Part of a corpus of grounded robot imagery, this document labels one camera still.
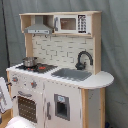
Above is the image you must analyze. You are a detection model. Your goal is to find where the red stove knob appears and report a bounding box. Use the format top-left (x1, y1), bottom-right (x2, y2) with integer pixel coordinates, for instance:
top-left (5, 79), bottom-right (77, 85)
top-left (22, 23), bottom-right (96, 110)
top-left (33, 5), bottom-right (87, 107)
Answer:
top-left (12, 77), bottom-right (18, 82)
top-left (31, 81), bottom-right (37, 88)

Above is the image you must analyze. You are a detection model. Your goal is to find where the white cabinet door with dispenser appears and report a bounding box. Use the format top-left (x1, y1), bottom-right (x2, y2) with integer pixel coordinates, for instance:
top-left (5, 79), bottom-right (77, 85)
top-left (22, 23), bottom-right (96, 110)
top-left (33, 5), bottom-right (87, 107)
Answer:
top-left (45, 81), bottom-right (82, 128)

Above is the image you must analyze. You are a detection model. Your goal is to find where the white wooden toy kitchen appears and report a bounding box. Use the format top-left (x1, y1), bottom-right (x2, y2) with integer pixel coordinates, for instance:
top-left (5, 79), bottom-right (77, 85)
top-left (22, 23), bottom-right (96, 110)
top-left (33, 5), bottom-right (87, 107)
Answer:
top-left (7, 11), bottom-right (114, 128)

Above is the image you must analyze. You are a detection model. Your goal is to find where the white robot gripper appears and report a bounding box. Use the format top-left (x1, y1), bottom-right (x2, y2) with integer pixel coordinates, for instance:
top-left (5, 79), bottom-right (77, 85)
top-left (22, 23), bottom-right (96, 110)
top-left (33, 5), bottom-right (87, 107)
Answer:
top-left (0, 77), bottom-right (12, 113)

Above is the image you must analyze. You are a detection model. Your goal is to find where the grey range hood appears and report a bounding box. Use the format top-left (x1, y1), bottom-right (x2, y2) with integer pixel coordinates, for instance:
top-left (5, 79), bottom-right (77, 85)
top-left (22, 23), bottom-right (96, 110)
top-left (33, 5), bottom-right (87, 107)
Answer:
top-left (24, 16), bottom-right (52, 34)

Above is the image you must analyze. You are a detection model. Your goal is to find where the white oven door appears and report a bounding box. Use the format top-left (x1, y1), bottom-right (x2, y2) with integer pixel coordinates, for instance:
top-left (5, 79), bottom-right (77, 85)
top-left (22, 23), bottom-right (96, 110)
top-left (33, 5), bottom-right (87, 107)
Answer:
top-left (11, 87), bottom-right (44, 128)

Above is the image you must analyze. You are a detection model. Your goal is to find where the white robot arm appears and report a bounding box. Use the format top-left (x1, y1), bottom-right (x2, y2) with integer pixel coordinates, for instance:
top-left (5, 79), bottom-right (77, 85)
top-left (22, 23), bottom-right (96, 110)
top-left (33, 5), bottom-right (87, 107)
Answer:
top-left (0, 77), bottom-right (35, 128)

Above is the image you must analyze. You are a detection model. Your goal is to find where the small metal pot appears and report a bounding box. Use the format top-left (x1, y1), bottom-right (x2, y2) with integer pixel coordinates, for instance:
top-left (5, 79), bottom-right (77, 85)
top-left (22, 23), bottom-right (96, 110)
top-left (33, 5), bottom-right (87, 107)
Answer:
top-left (23, 57), bottom-right (37, 67)

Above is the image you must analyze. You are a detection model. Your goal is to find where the left red stove knob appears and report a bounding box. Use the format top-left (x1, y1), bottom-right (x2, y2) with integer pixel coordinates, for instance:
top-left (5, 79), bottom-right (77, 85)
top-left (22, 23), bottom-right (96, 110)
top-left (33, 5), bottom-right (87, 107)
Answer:
top-left (12, 77), bottom-right (18, 82)

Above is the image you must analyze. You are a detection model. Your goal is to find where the right red stove knob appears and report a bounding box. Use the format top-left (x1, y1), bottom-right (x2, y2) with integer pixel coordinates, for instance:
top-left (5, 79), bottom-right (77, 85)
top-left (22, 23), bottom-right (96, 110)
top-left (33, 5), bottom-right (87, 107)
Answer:
top-left (31, 81), bottom-right (37, 88)

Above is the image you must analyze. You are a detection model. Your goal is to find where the black toy faucet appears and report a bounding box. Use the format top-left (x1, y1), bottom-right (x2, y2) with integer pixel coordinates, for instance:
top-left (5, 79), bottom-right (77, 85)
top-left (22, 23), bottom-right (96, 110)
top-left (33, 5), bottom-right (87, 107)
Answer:
top-left (75, 51), bottom-right (93, 70)

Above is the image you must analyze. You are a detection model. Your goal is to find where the white toy microwave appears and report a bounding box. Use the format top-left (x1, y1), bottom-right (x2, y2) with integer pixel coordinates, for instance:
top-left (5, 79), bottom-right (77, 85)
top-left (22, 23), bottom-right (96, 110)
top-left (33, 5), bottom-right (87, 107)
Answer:
top-left (54, 14), bottom-right (91, 34)

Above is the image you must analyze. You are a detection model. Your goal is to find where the black toy stovetop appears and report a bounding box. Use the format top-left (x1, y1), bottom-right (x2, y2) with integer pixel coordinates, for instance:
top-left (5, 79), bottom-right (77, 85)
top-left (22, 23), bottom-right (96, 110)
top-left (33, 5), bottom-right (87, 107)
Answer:
top-left (18, 63), bottom-right (55, 73)

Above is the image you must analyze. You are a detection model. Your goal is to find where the grey toy sink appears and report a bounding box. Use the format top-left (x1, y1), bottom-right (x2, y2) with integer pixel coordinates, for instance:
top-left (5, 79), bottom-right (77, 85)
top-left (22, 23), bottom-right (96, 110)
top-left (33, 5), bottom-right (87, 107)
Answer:
top-left (52, 68), bottom-right (92, 81)

